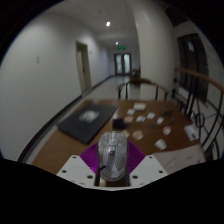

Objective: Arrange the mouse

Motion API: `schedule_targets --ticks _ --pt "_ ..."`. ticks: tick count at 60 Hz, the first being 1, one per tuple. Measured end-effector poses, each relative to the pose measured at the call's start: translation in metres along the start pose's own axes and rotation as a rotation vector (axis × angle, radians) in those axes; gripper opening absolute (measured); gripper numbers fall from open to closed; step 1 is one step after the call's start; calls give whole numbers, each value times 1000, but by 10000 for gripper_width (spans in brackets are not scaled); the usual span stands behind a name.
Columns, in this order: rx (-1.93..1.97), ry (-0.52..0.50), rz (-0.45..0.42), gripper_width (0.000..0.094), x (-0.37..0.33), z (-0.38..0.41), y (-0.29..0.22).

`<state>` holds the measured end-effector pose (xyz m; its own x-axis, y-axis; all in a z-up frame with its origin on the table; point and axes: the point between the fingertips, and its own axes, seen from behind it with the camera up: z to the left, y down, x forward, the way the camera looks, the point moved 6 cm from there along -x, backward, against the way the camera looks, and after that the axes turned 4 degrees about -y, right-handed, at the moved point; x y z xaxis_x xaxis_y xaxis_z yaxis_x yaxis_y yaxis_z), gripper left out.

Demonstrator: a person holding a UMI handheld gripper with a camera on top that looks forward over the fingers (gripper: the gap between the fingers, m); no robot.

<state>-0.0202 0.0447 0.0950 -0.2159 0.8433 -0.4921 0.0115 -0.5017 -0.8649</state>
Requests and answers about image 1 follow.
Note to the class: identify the wooden armchair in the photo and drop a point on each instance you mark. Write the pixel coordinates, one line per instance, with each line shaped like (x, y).
(141, 81)

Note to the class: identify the dark window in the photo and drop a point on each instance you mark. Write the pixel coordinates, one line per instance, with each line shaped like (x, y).
(193, 66)

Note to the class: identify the small black box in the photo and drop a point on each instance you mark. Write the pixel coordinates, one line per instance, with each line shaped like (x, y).
(117, 123)

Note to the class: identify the side door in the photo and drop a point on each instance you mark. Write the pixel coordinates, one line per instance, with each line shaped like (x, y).
(83, 68)

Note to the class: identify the black railing wooden handrail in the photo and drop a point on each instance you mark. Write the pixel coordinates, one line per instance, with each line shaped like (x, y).
(200, 76)

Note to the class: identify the small white card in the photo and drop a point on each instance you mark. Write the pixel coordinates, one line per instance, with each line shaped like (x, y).
(131, 111)
(160, 120)
(128, 119)
(167, 130)
(151, 115)
(160, 144)
(140, 118)
(125, 133)
(137, 134)

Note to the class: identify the transparent computer mouse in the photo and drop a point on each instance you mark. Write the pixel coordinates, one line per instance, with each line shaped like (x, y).
(112, 155)

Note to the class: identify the glass double door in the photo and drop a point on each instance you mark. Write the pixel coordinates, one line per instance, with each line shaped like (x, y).
(122, 64)

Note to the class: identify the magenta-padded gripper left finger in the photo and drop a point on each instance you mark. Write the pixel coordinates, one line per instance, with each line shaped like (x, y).
(85, 160)

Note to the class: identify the round ceiling light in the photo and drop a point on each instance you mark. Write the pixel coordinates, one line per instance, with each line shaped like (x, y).
(108, 24)
(116, 43)

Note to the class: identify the beige card stack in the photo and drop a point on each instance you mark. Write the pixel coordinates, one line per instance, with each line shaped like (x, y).
(139, 106)

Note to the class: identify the black closed laptop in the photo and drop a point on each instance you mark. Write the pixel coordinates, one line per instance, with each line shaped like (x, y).
(76, 128)

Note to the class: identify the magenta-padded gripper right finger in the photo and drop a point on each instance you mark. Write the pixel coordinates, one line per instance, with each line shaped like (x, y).
(136, 156)

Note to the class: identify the green exit sign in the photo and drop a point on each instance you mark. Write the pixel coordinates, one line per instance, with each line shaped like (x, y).
(121, 47)

